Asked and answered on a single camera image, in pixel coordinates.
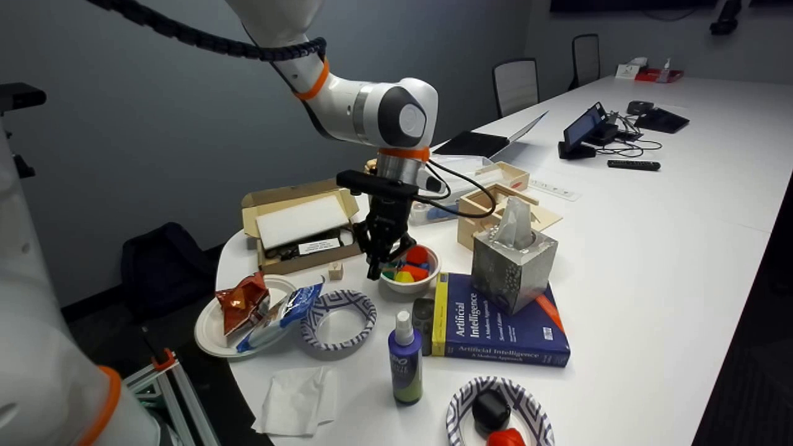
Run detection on plain white paper plate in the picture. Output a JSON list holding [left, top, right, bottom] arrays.
[[194, 272, 303, 361]]

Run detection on thin tangled cable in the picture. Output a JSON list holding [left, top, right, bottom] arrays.
[[605, 122, 664, 162]]

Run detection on red flat item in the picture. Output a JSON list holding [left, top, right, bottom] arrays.
[[631, 63, 687, 84]]

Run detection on blue snack bag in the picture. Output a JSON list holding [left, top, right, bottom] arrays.
[[233, 280, 327, 358]]

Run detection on large wooden box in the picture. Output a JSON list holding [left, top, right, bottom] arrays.
[[456, 181, 565, 254]]

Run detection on blue yellow textbook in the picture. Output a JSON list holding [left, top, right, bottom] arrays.
[[429, 272, 571, 369]]

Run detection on purple spray bottle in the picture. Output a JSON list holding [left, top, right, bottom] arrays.
[[387, 306, 427, 409]]

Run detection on empty blue patterned paper plate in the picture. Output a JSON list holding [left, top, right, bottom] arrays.
[[296, 288, 378, 361]]

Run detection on grey tripod with red knob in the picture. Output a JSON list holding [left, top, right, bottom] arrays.
[[122, 344, 223, 446]]

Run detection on white sheet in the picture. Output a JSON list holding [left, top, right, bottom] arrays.
[[256, 197, 355, 250]]

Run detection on black ceiling-hung device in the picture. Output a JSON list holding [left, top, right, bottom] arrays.
[[709, 0, 744, 37]]

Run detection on phone on black stand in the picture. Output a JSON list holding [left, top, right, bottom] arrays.
[[558, 100, 621, 162]]

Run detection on dark office chair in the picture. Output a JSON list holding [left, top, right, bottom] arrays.
[[567, 33, 605, 93]]

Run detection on white box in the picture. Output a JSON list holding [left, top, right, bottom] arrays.
[[614, 55, 651, 82]]

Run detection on open cardboard box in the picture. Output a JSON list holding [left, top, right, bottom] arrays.
[[239, 179, 366, 277]]

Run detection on white bowl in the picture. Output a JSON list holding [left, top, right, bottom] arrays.
[[377, 243, 440, 300]]

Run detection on black camera on stand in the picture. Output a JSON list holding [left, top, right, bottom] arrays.
[[0, 82, 49, 181]]

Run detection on open laptop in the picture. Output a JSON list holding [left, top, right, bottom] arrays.
[[430, 109, 550, 167]]

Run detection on red object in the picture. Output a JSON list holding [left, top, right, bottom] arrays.
[[484, 426, 527, 446]]

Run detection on black pouch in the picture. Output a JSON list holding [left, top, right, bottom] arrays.
[[631, 106, 692, 137]]

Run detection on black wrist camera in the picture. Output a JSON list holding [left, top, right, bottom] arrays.
[[335, 167, 418, 200]]

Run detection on white-backed office chair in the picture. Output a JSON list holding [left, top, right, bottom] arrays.
[[491, 57, 542, 120]]

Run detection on white napkin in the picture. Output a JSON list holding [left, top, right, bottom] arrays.
[[251, 366, 340, 440]]

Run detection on red block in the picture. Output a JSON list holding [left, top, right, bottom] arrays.
[[403, 243, 434, 269]]

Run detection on black remote stick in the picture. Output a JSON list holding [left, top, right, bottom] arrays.
[[605, 160, 664, 173]]

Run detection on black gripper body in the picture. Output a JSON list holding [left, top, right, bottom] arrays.
[[358, 193, 417, 255]]

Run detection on small wooden box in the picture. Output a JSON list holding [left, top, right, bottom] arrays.
[[476, 160, 533, 193]]

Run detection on grey tissue box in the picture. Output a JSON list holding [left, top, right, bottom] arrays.
[[471, 197, 559, 317]]

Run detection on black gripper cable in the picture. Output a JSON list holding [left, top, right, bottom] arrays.
[[410, 157, 503, 220]]

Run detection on black corrugated cable conduit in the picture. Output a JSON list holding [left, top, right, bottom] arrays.
[[85, 0, 330, 63]]

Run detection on black backpack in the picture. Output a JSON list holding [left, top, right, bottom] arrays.
[[118, 220, 223, 326]]

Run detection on red chip bag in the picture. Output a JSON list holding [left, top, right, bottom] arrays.
[[215, 270, 273, 343]]

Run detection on grey remote control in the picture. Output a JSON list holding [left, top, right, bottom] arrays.
[[410, 296, 435, 358]]

